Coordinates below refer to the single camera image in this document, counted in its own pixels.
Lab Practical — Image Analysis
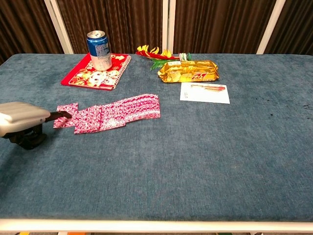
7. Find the pink patterned folded cloth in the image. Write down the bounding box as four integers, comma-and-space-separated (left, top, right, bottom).
73, 93, 161, 135

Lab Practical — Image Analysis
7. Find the red cartoon print cloth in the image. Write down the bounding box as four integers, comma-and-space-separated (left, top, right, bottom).
60, 52, 132, 91

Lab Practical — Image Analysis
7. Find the gold foil snack package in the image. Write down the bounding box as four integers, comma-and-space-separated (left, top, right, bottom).
157, 60, 220, 84

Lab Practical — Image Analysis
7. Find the white slanted frame post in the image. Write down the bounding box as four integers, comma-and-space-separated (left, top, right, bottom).
44, 0, 74, 55
256, 0, 287, 55

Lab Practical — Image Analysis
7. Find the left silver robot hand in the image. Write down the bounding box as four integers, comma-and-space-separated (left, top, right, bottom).
0, 101, 73, 150

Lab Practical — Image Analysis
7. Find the blue velvet tablecloth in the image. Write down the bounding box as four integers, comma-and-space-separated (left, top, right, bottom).
0, 53, 313, 223

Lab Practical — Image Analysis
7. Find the white table frame edge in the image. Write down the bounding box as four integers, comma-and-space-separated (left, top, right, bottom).
0, 217, 313, 233

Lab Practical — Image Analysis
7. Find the white printed paper card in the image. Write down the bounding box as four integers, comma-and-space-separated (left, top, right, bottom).
179, 82, 231, 105

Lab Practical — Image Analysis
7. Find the white double vertical frame post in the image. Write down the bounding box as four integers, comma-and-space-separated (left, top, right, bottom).
161, 0, 177, 55

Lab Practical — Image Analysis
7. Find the blue silver drink can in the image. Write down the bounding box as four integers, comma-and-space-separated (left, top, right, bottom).
86, 30, 113, 71

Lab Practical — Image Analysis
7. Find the red yellow artificial flower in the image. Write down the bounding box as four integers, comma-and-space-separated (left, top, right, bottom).
135, 45, 179, 71

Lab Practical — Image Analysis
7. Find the brown pleated curtain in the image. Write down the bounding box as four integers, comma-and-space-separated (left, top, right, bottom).
0, 0, 313, 65

